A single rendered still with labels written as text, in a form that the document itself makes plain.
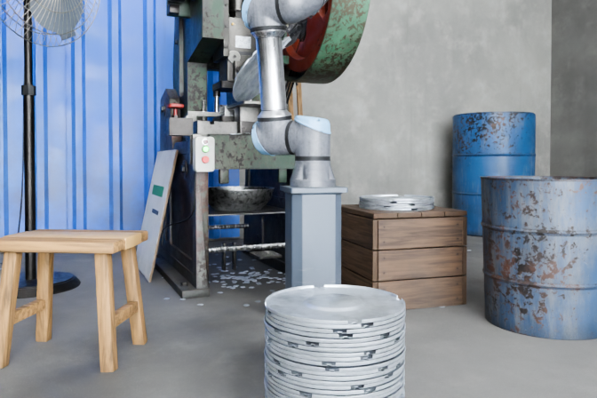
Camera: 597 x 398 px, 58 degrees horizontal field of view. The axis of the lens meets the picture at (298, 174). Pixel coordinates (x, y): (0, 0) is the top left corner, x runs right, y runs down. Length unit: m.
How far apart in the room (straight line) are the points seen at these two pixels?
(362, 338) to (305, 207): 0.71
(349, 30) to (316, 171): 0.89
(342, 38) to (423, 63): 2.13
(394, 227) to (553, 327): 0.58
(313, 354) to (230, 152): 1.35
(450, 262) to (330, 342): 1.11
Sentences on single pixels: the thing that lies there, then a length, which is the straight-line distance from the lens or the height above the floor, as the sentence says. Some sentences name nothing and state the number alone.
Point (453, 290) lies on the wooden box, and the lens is 2.11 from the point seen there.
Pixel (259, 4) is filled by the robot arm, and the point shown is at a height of 1.03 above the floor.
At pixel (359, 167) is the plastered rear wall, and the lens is 4.10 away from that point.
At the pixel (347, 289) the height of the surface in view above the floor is 0.24.
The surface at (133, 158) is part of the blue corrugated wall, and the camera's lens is 3.54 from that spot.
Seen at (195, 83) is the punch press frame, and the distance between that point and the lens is 2.66.
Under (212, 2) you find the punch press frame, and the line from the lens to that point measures 2.44.
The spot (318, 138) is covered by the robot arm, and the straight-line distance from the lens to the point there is 1.72.
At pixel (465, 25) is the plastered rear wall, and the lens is 4.82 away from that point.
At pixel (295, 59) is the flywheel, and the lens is 2.77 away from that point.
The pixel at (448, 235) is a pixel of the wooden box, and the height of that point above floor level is 0.26.
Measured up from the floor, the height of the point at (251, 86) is 0.85.
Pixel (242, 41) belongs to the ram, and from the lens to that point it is 2.49.
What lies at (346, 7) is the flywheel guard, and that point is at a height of 1.18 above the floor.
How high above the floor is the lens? 0.53
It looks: 1 degrees down
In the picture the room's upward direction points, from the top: straight up
